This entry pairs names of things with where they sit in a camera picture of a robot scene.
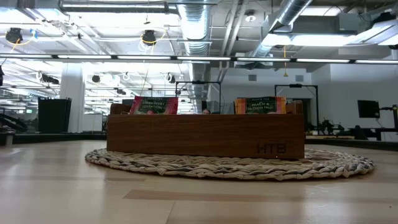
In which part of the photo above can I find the white square column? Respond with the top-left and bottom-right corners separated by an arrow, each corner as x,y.
60,63 -> 86,134

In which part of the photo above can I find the round woven straw placemat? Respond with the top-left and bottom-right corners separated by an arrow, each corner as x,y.
85,147 -> 376,182

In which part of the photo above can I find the black background desk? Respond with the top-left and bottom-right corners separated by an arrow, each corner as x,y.
310,118 -> 398,141

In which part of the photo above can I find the gray ceiling pipe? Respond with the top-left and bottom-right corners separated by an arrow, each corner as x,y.
58,0 -> 181,15

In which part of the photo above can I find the silver ventilation duct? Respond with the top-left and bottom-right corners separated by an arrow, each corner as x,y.
248,0 -> 313,58
177,0 -> 214,114

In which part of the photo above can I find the red strawberry tea packet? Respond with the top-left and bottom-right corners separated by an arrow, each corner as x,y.
129,96 -> 179,115

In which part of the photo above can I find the black ceiling cable reel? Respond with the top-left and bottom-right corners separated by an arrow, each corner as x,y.
5,27 -> 35,52
139,29 -> 169,47

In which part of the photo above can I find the wooden three-compartment tea box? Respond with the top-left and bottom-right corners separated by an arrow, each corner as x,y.
106,100 -> 305,160

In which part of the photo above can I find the long linear ceiling light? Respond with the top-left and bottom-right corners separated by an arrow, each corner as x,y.
0,53 -> 398,65

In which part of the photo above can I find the black cabinet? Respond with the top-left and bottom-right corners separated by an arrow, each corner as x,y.
37,97 -> 72,134

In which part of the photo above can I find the black monitor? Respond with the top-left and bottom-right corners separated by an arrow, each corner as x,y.
357,100 -> 381,119

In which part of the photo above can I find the black background gantry frame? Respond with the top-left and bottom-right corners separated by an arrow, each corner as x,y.
175,80 -> 223,114
274,83 -> 320,135

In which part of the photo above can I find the yellow hanging cord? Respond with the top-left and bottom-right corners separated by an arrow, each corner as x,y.
282,45 -> 289,78

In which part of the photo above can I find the orange peach tea packet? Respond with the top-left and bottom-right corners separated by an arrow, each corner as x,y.
234,96 -> 287,115

